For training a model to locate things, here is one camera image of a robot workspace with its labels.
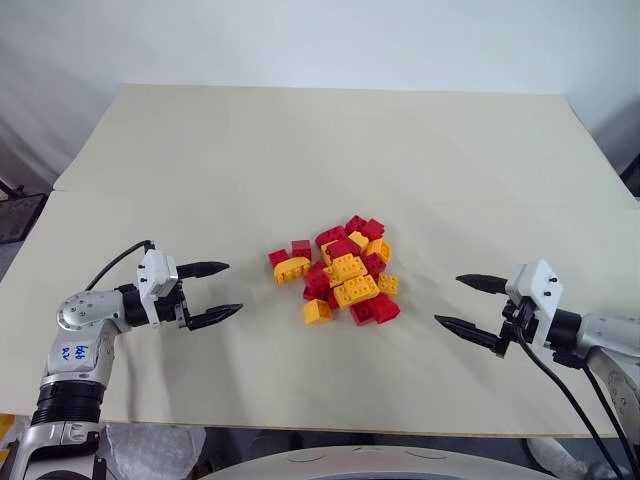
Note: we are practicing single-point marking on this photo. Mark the small red building block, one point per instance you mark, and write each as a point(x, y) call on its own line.
point(278, 258)
point(301, 249)

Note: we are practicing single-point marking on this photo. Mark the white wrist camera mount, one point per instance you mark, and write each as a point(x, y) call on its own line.
point(156, 272)
point(539, 285)

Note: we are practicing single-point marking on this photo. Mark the clear bubble wrap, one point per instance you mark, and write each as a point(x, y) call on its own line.
point(155, 452)

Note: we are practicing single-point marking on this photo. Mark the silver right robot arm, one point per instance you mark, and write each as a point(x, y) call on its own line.
point(602, 332)

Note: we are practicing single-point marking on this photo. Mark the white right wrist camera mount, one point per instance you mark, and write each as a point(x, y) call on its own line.
point(539, 285)

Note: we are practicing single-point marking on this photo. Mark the yellow arch building block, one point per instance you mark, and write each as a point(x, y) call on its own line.
point(290, 270)

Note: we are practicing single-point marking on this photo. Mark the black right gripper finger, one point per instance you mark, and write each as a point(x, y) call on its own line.
point(465, 330)
point(482, 283)

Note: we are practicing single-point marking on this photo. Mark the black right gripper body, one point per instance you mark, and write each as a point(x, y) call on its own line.
point(520, 320)

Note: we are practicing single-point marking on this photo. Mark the black mesh basket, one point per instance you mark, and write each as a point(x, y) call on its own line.
point(17, 215)

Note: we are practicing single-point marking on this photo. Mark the white rounded shell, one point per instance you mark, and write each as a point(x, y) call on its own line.
point(380, 465)

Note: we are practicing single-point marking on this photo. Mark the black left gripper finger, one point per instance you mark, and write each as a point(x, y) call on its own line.
point(215, 315)
point(202, 269)

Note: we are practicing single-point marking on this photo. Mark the black stand leg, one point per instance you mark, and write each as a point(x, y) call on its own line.
point(12, 189)

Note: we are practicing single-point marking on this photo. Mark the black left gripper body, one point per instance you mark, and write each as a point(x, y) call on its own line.
point(183, 312)

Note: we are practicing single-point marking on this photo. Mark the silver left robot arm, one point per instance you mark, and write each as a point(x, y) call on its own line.
point(80, 310)

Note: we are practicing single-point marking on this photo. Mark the dark chair part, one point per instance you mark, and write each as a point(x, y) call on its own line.
point(632, 175)

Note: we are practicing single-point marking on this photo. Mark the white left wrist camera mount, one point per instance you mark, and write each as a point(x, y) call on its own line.
point(156, 272)

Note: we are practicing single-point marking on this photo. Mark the beige table cover sheet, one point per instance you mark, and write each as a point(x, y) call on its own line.
point(320, 380)
point(350, 140)

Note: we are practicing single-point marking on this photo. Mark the white plastic wrap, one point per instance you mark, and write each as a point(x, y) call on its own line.
point(555, 460)

